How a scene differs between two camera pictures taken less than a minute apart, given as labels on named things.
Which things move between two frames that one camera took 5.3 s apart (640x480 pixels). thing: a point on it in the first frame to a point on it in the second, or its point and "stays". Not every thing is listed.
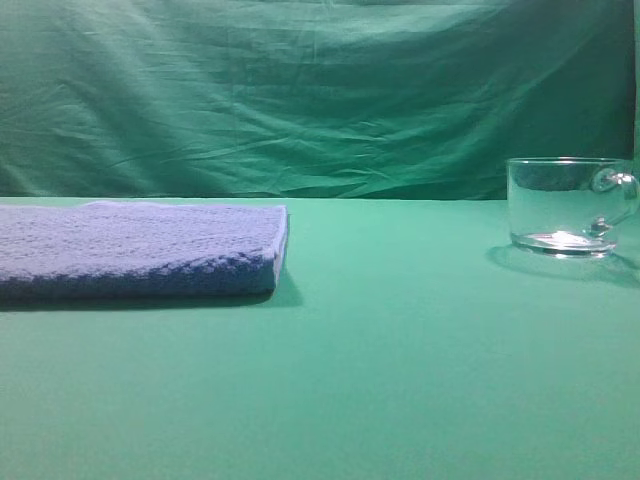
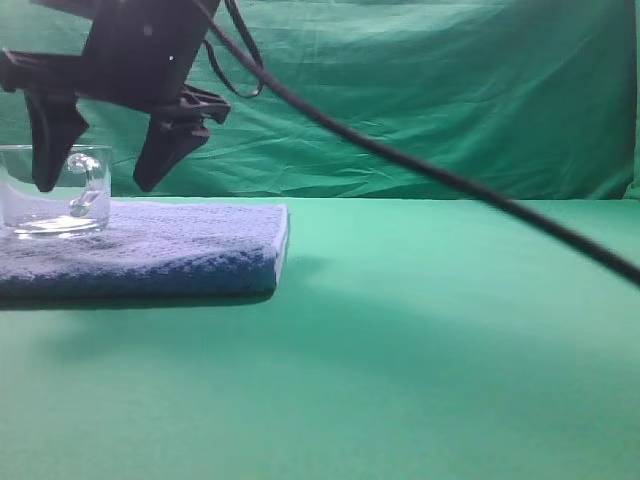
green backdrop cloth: (309, 100) stays
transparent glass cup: (567, 206) to (78, 205)
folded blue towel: (114, 250) stays
